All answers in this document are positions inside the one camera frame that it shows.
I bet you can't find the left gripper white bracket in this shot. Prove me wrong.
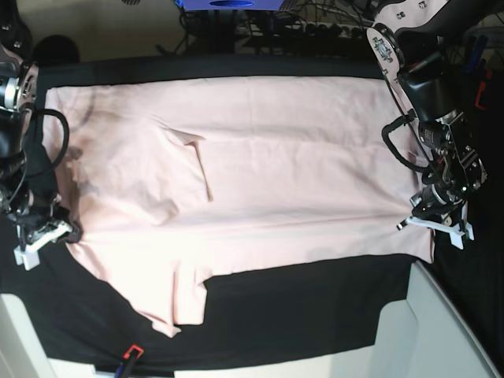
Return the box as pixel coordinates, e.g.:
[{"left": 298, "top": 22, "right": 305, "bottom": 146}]
[{"left": 396, "top": 192, "right": 475, "bottom": 250}]

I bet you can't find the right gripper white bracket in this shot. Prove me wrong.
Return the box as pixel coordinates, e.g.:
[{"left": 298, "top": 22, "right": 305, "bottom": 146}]
[{"left": 13, "top": 220, "right": 83, "bottom": 271}]

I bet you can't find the pink T-shirt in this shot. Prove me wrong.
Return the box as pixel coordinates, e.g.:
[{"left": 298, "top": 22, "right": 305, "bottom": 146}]
[{"left": 45, "top": 76, "right": 432, "bottom": 337}]

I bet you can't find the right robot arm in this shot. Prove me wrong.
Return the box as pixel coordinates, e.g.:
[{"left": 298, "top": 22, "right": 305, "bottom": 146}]
[{"left": 1, "top": 1, "right": 82, "bottom": 270}]

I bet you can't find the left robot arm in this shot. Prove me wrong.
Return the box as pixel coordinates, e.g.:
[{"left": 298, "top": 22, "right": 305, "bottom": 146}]
[{"left": 367, "top": 1, "right": 503, "bottom": 248}]

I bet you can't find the black table cloth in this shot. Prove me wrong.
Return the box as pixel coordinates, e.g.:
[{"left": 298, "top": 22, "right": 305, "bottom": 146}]
[{"left": 0, "top": 54, "right": 504, "bottom": 374}]

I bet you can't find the red and black clip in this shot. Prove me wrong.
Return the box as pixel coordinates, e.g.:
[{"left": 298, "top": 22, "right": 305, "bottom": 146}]
[{"left": 123, "top": 344, "right": 144, "bottom": 361}]

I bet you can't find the red and black clamp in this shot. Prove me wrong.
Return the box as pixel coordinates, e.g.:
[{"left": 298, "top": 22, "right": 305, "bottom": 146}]
[{"left": 474, "top": 69, "right": 493, "bottom": 111}]

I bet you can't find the blue pen with red tip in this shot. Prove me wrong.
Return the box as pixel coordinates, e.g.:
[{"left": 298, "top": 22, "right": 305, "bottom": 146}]
[{"left": 114, "top": 355, "right": 138, "bottom": 378}]

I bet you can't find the black power strip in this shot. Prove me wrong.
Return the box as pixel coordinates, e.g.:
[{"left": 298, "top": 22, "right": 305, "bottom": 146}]
[{"left": 236, "top": 20, "right": 365, "bottom": 39}]

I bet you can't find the blue handled tool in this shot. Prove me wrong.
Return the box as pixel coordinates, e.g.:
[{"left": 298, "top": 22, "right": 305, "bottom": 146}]
[{"left": 465, "top": 35, "right": 488, "bottom": 72}]

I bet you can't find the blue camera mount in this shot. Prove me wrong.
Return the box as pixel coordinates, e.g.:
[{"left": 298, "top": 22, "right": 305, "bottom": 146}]
[{"left": 176, "top": 0, "right": 284, "bottom": 11}]

